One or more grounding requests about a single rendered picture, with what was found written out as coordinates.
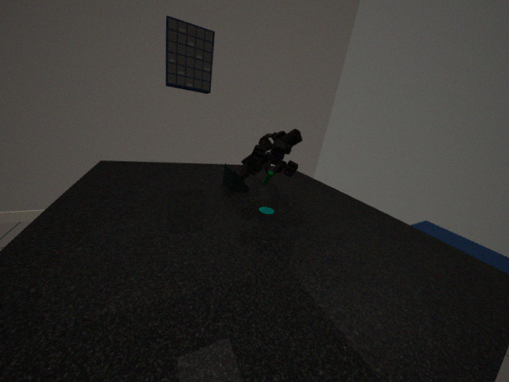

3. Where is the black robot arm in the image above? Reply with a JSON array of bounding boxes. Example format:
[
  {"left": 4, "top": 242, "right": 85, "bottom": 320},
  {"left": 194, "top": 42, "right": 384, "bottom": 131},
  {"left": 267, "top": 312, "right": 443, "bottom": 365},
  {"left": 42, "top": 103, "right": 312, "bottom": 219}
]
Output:
[{"left": 235, "top": 129, "right": 302, "bottom": 182}]

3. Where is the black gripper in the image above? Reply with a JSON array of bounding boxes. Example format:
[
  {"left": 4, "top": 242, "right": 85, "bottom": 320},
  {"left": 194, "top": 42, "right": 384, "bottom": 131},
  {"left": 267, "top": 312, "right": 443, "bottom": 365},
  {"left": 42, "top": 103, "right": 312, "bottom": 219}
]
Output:
[{"left": 250, "top": 145, "right": 298, "bottom": 177}]

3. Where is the green rectangular post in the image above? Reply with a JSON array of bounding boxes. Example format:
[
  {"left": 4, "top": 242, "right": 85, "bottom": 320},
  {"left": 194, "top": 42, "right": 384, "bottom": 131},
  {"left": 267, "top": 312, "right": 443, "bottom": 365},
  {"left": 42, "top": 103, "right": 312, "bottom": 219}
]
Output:
[{"left": 262, "top": 171, "right": 274, "bottom": 186}]

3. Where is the teal flat oval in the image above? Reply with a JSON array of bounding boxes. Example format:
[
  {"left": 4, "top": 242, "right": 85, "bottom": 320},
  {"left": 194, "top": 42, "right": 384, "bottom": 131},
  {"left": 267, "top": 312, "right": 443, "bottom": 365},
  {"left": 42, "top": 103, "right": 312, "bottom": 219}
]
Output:
[{"left": 259, "top": 207, "right": 274, "bottom": 214}]

